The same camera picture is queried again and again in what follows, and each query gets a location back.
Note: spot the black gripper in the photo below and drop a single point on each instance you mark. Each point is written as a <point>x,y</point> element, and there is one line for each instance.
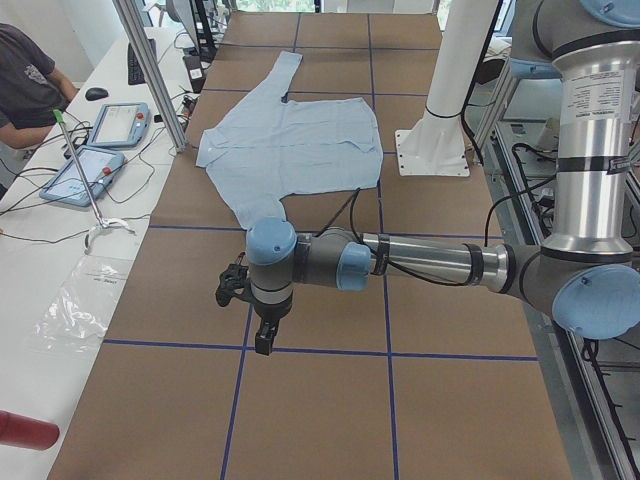
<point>270,313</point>

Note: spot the light blue button-up shirt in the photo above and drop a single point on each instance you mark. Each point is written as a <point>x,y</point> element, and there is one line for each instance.
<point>267,147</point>

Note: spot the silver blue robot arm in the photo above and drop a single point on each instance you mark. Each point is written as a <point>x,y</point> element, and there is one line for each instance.
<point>581,275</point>

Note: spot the clear plastic bag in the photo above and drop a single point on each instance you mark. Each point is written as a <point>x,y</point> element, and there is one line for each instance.
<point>79,315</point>

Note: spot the reacher grabber stick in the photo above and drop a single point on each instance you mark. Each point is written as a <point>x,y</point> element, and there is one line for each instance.
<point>103,223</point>

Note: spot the upper blue teach pendant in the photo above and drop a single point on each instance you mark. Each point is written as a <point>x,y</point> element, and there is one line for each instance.
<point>121,125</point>

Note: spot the red cylinder bottle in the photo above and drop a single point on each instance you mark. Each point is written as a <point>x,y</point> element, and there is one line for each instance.
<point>26,432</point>

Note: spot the black keyboard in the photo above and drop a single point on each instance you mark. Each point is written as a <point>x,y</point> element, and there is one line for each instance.
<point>135,74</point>

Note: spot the black computer mouse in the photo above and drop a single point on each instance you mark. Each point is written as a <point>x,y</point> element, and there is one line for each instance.
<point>96,93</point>

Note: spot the seated person dark shirt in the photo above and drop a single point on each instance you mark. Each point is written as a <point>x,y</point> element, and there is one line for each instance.
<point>32,89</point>

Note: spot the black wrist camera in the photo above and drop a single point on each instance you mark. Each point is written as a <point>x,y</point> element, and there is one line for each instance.
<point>233,283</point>

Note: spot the white camera mast pedestal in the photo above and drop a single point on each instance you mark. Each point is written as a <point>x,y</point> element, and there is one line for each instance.
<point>435,145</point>

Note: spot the aluminium frame post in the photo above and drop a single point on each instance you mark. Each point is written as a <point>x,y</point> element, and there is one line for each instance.
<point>132,24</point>

